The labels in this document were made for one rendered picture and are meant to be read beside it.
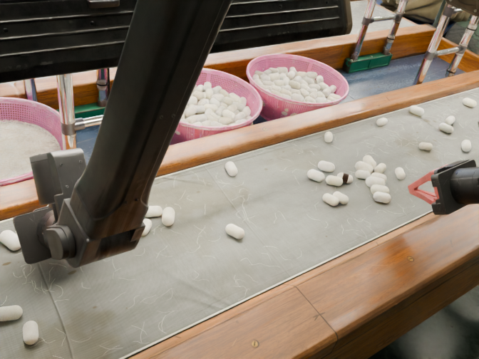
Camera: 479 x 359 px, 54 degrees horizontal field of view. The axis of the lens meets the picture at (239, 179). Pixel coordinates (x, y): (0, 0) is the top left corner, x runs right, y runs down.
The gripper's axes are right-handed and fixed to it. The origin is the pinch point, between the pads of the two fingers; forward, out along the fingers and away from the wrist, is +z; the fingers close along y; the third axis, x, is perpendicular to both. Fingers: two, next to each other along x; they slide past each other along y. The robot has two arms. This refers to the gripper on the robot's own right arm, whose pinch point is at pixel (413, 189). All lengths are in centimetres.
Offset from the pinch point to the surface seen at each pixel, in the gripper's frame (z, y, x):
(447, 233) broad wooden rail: -2.6, -2.9, 9.1
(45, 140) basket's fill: 42, 48, -25
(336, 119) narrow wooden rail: 25.1, -10.4, -14.9
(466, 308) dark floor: 51, -76, 64
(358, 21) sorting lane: 65, -71, -46
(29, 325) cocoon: 9, 63, -1
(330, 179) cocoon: 14.0, 5.6, -4.1
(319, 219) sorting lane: 10.1, 13.7, 1.2
